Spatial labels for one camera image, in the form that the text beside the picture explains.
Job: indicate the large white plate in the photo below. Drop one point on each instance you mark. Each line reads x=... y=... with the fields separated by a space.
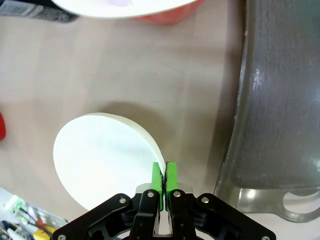
x=125 y=7

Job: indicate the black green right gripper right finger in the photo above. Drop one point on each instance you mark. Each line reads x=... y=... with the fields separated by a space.
x=182 y=207

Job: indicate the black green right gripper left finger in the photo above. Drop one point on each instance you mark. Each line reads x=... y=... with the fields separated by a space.
x=147 y=205

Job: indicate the red plastic object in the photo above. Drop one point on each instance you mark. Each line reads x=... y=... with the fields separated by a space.
x=2 y=126

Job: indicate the grey plastic tray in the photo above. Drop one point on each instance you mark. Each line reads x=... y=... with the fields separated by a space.
x=272 y=105

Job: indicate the small white round bowl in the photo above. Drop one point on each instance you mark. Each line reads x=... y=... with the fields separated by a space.
x=105 y=157

